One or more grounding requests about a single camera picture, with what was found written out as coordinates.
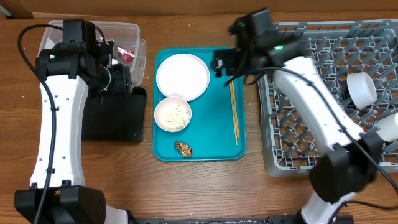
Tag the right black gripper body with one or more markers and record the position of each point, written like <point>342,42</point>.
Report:
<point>226,61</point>

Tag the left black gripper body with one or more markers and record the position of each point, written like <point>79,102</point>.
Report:
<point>114,81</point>

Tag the red silver wrapper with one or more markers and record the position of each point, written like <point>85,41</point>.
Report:
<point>125,54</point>

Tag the grey-blue bowl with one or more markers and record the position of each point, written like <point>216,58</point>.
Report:
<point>361,89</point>

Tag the white cup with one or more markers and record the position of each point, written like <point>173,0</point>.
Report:
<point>388,128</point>

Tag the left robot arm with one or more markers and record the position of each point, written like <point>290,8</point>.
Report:
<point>68,73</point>

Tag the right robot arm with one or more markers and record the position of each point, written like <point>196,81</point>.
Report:
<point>349,155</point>

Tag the grey dishwasher rack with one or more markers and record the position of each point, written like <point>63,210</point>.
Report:
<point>338,48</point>

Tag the clear plastic bin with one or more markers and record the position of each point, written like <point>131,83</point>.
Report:
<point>126,35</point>

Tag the black tray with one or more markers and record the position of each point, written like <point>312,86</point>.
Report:
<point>115,118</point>

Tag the teal plastic tray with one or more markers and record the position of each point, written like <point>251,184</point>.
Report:
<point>210,133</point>

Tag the pink bowl with crumbs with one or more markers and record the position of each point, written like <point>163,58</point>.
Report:
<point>172,114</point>

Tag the brown food scrap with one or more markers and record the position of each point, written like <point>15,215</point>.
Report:
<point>184,149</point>

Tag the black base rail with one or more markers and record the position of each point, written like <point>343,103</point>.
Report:
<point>273,219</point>

